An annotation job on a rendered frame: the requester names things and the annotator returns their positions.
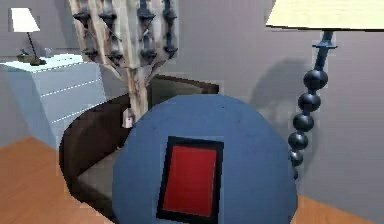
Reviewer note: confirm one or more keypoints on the black desk lamp red button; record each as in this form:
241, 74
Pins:
233, 133

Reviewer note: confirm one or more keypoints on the dark brown armchair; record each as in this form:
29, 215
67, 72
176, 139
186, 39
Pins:
96, 140

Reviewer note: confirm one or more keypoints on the floor lamp with ball stem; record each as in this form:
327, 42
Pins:
313, 80

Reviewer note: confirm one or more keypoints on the small white shade table lamp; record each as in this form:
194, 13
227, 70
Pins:
25, 21

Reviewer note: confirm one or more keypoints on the pale wooden candle tree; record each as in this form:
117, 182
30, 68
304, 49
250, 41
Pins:
136, 66

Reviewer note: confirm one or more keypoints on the pale blue chest of drawers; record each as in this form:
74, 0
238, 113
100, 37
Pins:
63, 93

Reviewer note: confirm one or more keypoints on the small clear glass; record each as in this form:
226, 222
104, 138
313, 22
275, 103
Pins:
48, 52

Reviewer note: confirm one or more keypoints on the small dark green dish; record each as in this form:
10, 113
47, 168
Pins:
24, 57

